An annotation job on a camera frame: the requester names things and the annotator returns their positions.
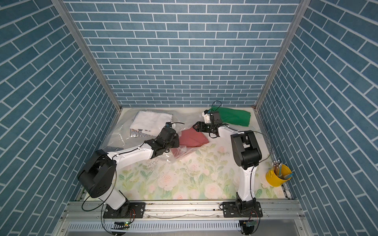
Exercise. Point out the white patterned tank top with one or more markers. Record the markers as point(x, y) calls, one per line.
point(149, 123)

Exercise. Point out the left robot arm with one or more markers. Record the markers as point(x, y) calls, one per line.
point(99, 175)

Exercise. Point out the pens in yellow cup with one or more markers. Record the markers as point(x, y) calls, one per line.
point(278, 170)

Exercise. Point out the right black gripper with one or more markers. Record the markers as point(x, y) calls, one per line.
point(200, 124)

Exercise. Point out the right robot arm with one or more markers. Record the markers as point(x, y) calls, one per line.
point(247, 155)

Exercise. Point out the clear plastic vacuum bag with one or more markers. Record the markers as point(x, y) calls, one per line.
point(120, 134)

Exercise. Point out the green garment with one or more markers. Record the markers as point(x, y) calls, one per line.
point(233, 116)

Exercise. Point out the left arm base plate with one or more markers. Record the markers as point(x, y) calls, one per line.
point(131, 210)

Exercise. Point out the red garment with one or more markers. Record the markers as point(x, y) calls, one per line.
point(189, 142)

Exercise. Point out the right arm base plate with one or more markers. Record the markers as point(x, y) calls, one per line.
point(231, 210)

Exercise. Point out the yellow cup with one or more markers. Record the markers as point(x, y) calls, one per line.
point(277, 176)

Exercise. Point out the aluminium front rail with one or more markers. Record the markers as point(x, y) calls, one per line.
point(188, 218)

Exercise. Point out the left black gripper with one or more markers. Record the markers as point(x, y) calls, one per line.
point(175, 138)

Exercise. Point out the floral table mat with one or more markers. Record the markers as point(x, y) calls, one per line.
point(208, 173)

